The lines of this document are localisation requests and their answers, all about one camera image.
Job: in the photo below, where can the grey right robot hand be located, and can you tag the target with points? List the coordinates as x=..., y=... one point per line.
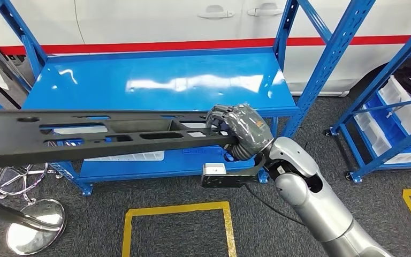
x=251, y=127

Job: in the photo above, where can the long black plastic part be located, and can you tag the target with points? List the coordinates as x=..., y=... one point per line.
x=14, y=149

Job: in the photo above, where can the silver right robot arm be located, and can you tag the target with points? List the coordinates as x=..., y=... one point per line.
x=315, y=209

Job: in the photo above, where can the blue steel shelf rack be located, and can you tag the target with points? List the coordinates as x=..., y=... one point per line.
x=368, y=91
x=120, y=78

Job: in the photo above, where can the blue plastic bin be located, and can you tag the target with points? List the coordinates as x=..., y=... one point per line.
x=390, y=129
x=67, y=142
x=198, y=152

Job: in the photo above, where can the black stool with chrome base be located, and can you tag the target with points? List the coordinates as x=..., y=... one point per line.
x=21, y=177

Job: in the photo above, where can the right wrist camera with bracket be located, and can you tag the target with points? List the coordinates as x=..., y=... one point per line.
x=226, y=181

